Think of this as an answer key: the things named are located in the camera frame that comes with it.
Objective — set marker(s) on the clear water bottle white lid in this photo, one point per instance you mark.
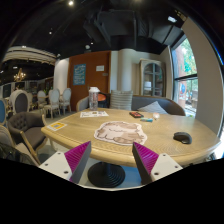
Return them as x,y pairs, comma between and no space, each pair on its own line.
93,98

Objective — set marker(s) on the light grey cushion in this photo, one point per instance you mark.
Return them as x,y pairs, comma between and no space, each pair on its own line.
153,108

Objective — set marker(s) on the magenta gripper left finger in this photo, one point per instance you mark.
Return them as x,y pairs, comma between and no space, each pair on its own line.
69,165

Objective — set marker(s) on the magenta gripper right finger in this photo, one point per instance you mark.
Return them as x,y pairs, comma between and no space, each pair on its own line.
153,166

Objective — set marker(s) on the glass door wooden cabinet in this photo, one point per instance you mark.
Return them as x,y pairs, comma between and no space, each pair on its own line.
152,78

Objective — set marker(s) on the round wooden table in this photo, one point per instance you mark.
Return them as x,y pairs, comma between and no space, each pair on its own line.
112,158

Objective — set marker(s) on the grey curved sofa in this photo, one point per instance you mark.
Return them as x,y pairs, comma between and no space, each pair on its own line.
138,102

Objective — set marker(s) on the striped cushion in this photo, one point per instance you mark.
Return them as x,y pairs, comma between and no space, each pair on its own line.
121,99

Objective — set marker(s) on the white oval back chair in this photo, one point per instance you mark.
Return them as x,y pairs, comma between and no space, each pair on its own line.
19,100

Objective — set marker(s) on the dark grey tufted armchair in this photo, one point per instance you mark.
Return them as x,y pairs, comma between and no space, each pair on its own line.
25,127

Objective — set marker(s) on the chandelier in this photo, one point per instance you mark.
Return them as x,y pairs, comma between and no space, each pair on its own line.
19,76

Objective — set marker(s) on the blue chalkboard poster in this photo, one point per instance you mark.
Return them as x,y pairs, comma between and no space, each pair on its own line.
79,74

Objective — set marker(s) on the small clear glass ball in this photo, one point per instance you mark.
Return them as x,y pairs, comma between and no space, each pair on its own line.
156,116

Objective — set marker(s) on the teal small object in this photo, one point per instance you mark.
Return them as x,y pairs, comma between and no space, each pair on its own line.
146,119

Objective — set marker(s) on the black red small box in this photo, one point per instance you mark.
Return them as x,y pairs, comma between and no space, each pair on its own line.
136,114

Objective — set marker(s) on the blue chair at left edge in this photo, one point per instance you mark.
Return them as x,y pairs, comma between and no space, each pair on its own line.
3,121

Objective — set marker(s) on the black computer mouse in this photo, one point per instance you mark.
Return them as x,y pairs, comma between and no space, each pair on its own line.
183,137

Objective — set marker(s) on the white paper sheet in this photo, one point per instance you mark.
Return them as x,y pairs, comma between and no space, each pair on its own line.
93,114

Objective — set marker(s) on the yellow white card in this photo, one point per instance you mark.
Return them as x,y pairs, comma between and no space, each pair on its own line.
56,126

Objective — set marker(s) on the white dining chair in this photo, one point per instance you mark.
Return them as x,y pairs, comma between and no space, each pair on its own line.
65,99
54,102

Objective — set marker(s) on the large window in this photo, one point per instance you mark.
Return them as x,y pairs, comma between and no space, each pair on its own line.
185,77

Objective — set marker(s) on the white dining chair right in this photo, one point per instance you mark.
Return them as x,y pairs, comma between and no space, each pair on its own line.
65,99

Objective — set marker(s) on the fluffy cat shaped mouse pad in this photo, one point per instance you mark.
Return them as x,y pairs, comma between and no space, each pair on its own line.
121,133

